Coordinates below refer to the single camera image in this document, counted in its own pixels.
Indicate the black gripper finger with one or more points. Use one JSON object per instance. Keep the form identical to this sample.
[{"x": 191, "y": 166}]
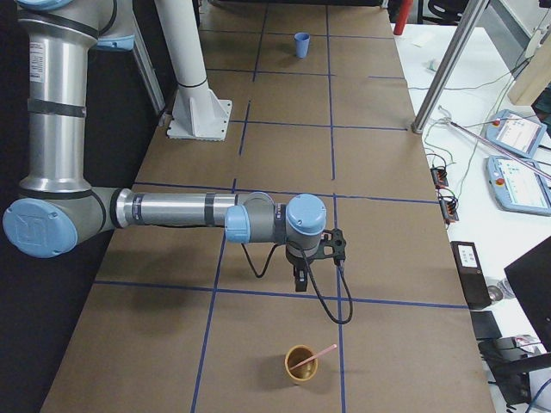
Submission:
[
  {"x": 297, "y": 279},
  {"x": 303, "y": 280}
]

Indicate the long grabber stick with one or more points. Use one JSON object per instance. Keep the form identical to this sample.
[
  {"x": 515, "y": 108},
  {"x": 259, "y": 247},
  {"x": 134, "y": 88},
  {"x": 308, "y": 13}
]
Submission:
[{"x": 448, "y": 121}]

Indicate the teach pendant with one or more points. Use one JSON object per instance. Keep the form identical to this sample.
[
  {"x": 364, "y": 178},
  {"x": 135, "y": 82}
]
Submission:
[
  {"x": 517, "y": 188},
  {"x": 517, "y": 133}
]

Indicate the blue plastic cup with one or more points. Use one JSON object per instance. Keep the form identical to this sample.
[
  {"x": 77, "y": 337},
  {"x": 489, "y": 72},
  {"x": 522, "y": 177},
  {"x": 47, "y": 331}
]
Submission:
[{"x": 301, "y": 42}]

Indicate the white camera stand pole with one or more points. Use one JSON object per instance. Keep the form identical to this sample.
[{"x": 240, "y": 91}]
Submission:
[{"x": 197, "y": 112}]

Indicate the black monitor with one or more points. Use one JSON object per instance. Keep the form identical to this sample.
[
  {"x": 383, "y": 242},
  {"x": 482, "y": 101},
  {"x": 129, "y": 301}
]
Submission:
[{"x": 529, "y": 277}]

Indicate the upper black orange connector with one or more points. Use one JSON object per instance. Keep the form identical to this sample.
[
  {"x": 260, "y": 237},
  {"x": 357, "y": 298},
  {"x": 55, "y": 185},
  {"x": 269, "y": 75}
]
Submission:
[{"x": 439, "y": 176}]

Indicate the black box white label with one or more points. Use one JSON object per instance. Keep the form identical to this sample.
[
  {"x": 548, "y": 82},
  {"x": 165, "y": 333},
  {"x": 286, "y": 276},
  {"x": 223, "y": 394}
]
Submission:
[{"x": 470, "y": 273}]

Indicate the upper teach pendant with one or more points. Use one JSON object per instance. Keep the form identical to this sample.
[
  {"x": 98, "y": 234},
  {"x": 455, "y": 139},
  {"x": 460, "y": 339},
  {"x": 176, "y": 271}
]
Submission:
[{"x": 517, "y": 133}]

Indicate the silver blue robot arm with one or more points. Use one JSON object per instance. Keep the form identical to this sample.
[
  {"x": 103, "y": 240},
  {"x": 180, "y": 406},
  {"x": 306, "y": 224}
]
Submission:
[{"x": 58, "y": 209}]

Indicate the brown wooden cup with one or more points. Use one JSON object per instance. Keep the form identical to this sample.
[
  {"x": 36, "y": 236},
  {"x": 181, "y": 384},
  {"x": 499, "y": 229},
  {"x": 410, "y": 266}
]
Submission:
[{"x": 301, "y": 375}]

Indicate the lower teach pendant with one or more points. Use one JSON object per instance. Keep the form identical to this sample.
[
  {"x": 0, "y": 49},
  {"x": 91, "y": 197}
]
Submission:
[{"x": 517, "y": 188}]

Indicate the lower black orange connector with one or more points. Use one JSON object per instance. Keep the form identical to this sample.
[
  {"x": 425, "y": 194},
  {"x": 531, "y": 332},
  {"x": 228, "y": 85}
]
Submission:
[{"x": 448, "y": 205}]

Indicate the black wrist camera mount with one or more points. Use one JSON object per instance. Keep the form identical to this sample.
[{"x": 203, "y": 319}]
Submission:
[{"x": 332, "y": 246}]

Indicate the black orange connector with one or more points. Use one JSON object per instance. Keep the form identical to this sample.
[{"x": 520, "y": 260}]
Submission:
[
  {"x": 448, "y": 205},
  {"x": 439, "y": 176}
]

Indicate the aluminium frame post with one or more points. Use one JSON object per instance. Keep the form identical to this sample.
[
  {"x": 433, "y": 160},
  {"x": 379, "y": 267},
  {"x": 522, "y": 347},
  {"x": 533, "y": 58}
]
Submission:
[{"x": 466, "y": 26}]

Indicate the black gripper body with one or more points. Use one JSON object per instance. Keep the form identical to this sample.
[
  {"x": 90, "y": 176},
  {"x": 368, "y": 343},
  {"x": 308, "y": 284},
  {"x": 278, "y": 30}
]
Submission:
[{"x": 296, "y": 261}]

